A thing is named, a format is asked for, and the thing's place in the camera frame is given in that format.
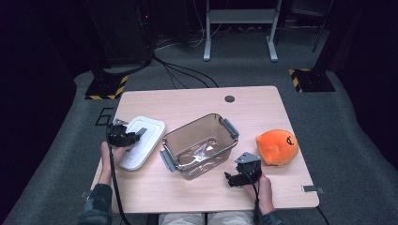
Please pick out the person's left leg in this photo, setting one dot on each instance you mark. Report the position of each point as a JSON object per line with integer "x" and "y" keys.
{"x": 181, "y": 218}

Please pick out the white metal stand frame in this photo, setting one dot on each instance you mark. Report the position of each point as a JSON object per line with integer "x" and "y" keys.
{"x": 239, "y": 15}

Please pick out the black stand with hazard tape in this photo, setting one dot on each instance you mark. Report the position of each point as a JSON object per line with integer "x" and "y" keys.
{"x": 313, "y": 80}
{"x": 106, "y": 86}

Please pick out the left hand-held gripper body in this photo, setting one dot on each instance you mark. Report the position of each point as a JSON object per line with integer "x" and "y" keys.
{"x": 117, "y": 136}

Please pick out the orange plush toy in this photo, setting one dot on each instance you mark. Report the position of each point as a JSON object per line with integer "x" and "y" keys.
{"x": 277, "y": 146}

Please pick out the person's left hand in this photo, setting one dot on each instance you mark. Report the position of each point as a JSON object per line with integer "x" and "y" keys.
{"x": 108, "y": 156}

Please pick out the brown translucent storage box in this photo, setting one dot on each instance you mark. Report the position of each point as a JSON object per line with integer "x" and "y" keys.
{"x": 200, "y": 146}

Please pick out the person's right hand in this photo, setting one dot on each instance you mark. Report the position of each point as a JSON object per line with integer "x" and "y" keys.
{"x": 266, "y": 193}

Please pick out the grey metal table bracket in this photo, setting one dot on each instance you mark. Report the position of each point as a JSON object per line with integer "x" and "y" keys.
{"x": 313, "y": 188}
{"x": 84, "y": 194}

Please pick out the dark computer cabinet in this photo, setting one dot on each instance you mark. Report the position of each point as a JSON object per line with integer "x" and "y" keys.
{"x": 128, "y": 31}

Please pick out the person's right leg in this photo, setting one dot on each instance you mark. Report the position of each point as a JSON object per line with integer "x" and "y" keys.
{"x": 230, "y": 218}

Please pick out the person's leg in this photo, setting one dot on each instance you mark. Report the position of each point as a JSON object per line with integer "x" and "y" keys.
{"x": 230, "y": 218}
{"x": 181, "y": 218}

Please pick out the thin black pole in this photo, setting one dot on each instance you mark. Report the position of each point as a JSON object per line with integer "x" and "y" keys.
{"x": 321, "y": 28}

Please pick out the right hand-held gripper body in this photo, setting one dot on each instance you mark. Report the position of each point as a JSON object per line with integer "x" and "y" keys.
{"x": 250, "y": 170}

